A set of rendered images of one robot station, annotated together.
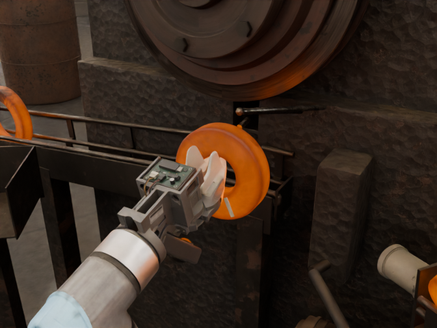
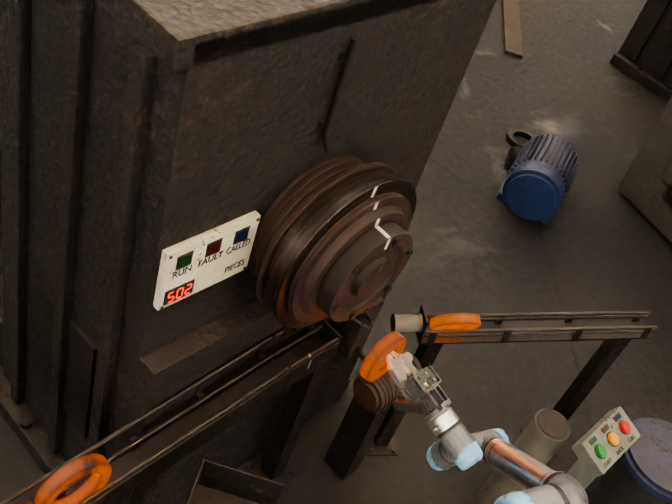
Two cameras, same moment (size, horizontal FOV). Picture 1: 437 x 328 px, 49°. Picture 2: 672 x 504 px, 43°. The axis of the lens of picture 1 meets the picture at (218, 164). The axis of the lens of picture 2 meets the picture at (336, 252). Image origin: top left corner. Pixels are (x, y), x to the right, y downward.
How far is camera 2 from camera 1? 2.23 m
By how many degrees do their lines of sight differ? 72
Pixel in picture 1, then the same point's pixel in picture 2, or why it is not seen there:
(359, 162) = not seen: hidden behind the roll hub
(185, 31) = (353, 307)
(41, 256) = not seen: outside the picture
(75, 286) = (467, 439)
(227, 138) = (398, 341)
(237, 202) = not seen: hidden behind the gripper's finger
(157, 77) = (235, 331)
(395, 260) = (404, 323)
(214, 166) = (408, 358)
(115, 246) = (453, 418)
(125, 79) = (204, 352)
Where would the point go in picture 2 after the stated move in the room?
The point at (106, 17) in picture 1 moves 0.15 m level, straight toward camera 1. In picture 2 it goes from (167, 320) to (230, 333)
